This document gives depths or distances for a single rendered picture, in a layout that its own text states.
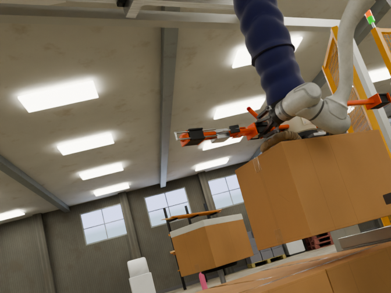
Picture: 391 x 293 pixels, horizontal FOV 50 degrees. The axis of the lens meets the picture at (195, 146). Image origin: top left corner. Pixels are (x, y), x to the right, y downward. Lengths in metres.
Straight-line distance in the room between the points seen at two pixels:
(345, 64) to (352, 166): 0.47
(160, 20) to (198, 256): 2.38
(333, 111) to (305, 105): 0.13
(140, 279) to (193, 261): 6.26
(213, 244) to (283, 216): 1.83
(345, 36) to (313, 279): 0.94
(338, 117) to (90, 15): 2.97
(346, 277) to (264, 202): 0.46
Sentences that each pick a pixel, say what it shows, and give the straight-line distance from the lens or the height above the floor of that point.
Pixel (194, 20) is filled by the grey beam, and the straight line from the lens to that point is 4.70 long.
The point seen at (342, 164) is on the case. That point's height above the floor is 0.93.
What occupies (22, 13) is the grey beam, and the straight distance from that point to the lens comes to 4.12.
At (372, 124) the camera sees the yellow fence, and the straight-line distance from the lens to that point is 3.27.
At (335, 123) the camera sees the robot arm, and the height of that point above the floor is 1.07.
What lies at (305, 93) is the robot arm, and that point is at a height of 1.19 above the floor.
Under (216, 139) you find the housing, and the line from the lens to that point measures 1.84.
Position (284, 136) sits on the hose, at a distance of 1.96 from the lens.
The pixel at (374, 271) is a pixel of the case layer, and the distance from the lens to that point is 1.94.
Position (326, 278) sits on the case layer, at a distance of 1.75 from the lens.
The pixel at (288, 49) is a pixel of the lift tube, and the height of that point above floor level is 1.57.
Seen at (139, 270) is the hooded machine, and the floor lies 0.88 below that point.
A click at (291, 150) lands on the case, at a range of 1.79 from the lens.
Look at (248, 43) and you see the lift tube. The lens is 2.27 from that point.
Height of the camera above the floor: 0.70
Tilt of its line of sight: 15 degrees up
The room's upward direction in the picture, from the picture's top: 16 degrees counter-clockwise
